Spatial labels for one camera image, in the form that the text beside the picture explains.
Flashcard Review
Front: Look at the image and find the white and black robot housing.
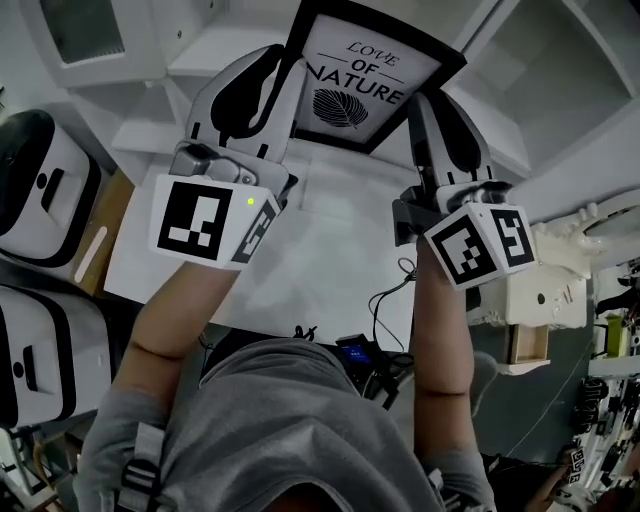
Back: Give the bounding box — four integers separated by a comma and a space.
0, 109, 104, 269
0, 284, 111, 431

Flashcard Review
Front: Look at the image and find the person's left forearm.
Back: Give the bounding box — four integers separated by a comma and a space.
127, 259, 239, 361

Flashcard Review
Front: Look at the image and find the cream ornate dressing table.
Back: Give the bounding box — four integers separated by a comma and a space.
464, 189, 640, 376

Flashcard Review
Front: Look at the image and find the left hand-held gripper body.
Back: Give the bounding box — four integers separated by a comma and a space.
148, 137, 300, 271

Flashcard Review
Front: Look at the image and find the green box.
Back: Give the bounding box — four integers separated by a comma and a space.
604, 312, 631, 359

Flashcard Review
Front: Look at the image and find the black device with blue screen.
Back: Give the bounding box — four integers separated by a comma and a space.
334, 337, 381, 381

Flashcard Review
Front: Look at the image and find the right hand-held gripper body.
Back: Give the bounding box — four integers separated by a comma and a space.
392, 179, 537, 291

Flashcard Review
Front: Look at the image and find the person's right forearm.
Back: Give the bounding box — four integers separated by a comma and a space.
409, 239, 476, 401

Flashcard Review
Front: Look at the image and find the grey harness strap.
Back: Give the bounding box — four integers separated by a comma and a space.
117, 422, 166, 512
424, 467, 461, 512

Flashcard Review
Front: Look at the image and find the person's grey t-shirt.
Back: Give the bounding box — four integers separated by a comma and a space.
74, 337, 496, 512

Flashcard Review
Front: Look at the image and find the black framed nature picture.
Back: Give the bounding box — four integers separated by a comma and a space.
282, 0, 469, 155

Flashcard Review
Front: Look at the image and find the white shelf cabinet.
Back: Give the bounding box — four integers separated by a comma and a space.
19, 0, 640, 221

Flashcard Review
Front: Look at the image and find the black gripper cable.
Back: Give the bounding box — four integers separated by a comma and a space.
368, 257, 419, 351

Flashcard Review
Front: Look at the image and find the brown cardboard box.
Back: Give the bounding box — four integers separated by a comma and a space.
74, 169, 136, 296

